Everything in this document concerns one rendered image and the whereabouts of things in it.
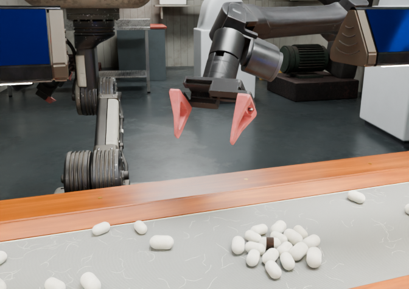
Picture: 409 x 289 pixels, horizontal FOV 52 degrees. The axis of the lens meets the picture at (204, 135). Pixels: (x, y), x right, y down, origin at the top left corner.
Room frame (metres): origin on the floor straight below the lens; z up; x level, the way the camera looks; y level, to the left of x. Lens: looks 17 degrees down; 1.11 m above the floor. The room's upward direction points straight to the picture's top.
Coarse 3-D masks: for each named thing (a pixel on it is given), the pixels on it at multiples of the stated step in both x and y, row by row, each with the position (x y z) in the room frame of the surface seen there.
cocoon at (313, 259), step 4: (312, 248) 0.56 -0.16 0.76; (316, 248) 0.56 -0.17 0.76; (308, 252) 0.55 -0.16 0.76; (312, 252) 0.54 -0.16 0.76; (316, 252) 0.54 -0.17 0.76; (320, 252) 0.55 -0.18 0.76; (308, 256) 0.54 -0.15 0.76; (312, 256) 0.54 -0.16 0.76; (316, 256) 0.54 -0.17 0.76; (320, 256) 0.54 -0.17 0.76; (308, 260) 0.54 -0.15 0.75; (312, 260) 0.53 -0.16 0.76; (316, 260) 0.53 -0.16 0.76; (320, 260) 0.53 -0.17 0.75; (308, 264) 0.54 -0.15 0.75; (312, 264) 0.53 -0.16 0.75; (316, 264) 0.53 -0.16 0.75; (320, 264) 0.53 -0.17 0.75
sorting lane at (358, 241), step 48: (336, 192) 0.80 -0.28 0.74; (384, 192) 0.81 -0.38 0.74; (48, 240) 0.61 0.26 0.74; (96, 240) 0.61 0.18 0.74; (144, 240) 0.61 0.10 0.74; (192, 240) 0.61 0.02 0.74; (336, 240) 0.61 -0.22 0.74; (384, 240) 0.61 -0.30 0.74; (144, 288) 0.49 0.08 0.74; (192, 288) 0.49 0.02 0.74; (240, 288) 0.49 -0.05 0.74; (288, 288) 0.49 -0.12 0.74; (336, 288) 0.49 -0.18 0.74
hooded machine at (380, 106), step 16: (384, 0) 3.92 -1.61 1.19; (400, 0) 3.65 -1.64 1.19; (368, 80) 3.95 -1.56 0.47; (384, 80) 3.66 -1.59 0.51; (400, 80) 3.41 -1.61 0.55; (368, 96) 3.91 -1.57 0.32; (384, 96) 3.63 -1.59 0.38; (400, 96) 3.38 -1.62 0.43; (368, 112) 3.88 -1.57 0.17; (384, 112) 3.60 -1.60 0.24; (400, 112) 3.35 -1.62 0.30; (384, 128) 3.56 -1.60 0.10; (400, 128) 3.31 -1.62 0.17; (400, 144) 3.36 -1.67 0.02
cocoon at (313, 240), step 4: (312, 236) 0.59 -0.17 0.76; (316, 236) 0.60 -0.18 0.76; (304, 240) 0.59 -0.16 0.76; (308, 240) 0.58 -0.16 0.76; (312, 240) 0.58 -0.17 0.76; (316, 240) 0.59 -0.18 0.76; (308, 244) 0.58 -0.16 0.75; (312, 244) 0.58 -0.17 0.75; (316, 244) 0.59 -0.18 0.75; (308, 248) 0.58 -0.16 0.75
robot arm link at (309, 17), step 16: (352, 0) 1.00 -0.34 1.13; (224, 16) 0.79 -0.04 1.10; (256, 16) 0.82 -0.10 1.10; (272, 16) 0.86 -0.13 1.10; (288, 16) 0.89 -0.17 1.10; (304, 16) 0.92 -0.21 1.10; (320, 16) 0.95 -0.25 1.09; (336, 16) 0.98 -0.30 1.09; (256, 32) 0.83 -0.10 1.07; (272, 32) 0.86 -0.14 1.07; (288, 32) 0.90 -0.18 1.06; (304, 32) 0.93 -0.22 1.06; (320, 32) 0.97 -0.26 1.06; (336, 32) 1.01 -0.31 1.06
